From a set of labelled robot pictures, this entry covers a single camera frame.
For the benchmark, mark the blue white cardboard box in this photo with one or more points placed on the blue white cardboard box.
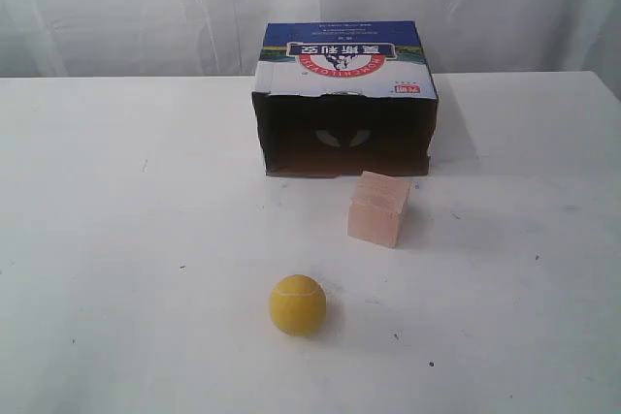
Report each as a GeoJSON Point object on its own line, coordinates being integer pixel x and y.
{"type": "Point", "coordinates": [341, 98]}

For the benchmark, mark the yellow tennis ball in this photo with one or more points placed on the yellow tennis ball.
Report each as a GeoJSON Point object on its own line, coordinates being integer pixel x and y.
{"type": "Point", "coordinates": [298, 305]}

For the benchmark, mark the pale wooden block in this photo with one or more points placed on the pale wooden block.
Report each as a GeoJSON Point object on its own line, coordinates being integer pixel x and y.
{"type": "Point", "coordinates": [378, 208]}

